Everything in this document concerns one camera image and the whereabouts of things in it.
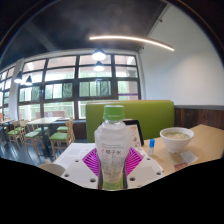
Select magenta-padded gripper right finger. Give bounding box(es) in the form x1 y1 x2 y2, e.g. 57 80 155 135
124 146 165 190

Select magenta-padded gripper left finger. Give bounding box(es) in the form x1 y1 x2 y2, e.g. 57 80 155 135
61 147 101 190

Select clear green-capped drink bottle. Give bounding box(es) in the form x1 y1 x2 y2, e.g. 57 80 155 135
94 104 132 191

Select small blue-capped white bottle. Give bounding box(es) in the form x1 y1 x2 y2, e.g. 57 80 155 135
147 138 156 156

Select wooden chairs with green seats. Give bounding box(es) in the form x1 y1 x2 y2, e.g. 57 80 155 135
0 117 76 158

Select white ceramic bowl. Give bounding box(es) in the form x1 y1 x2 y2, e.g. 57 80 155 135
159 126 195 154

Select white paper receipt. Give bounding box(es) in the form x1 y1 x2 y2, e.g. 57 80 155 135
179 150 199 165

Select green upholstered booth backrest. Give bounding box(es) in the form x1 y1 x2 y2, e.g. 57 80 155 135
85 99 176 144

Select light wooden dining table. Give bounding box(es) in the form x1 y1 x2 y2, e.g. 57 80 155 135
25 116 63 158

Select large black-framed window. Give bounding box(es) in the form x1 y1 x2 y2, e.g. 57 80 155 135
0 54 142 121

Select black pendant ceiling lamps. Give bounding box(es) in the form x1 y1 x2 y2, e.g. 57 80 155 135
13 48 107 86

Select curved linear ceiling light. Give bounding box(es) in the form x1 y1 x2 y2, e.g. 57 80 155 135
88 34 175 52

